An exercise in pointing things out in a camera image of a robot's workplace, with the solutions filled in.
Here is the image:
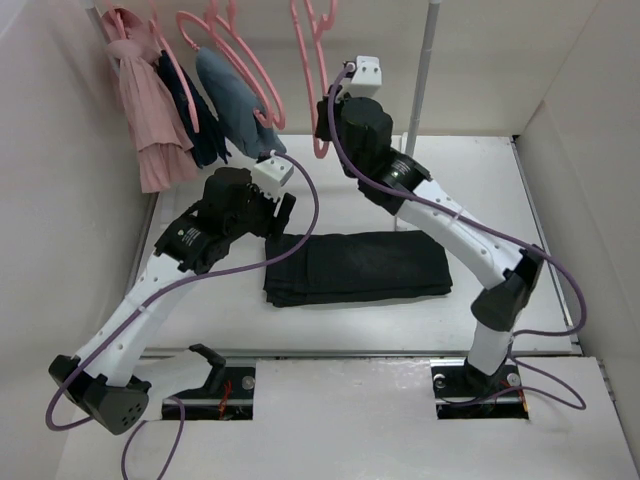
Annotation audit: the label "grey metal rack pole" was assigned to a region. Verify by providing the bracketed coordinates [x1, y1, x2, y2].
[407, 0, 442, 141]

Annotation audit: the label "pink hanger with denim garment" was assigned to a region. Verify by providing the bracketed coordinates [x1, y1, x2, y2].
[175, 0, 281, 126]

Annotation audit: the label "pink hanger with navy garment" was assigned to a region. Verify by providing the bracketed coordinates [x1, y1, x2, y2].
[148, 0, 200, 135]

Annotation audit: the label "metal rail at table front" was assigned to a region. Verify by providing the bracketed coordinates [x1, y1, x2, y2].
[144, 347, 476, 362]

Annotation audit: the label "navy blue garment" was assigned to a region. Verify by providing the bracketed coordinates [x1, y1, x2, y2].
[157, 49, 232, 169]

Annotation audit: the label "black trousers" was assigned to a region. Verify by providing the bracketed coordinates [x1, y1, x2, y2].
[264, 231, 453, 308]

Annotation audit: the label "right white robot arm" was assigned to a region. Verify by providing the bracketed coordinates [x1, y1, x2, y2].
[314, 95, 543, 396]

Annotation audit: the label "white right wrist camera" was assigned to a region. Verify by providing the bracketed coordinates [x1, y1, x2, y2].
[345, 55, 382, 98]

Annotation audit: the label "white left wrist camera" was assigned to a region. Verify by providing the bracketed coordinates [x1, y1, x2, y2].
[251, 156, 294, 201]

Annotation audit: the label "light blue denim garment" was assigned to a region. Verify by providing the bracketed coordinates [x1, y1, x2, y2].
[195, 47, 287, 159]

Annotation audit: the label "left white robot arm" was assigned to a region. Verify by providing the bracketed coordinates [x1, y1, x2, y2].
[49, 159, 296, 435]

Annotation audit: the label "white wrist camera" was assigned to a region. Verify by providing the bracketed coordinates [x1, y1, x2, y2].
[345, 55, 382, 98]
[251, 156, 294, 201]

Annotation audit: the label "pink pleated garment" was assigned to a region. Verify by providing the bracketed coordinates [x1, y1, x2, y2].
[117, 11, 197, 194]

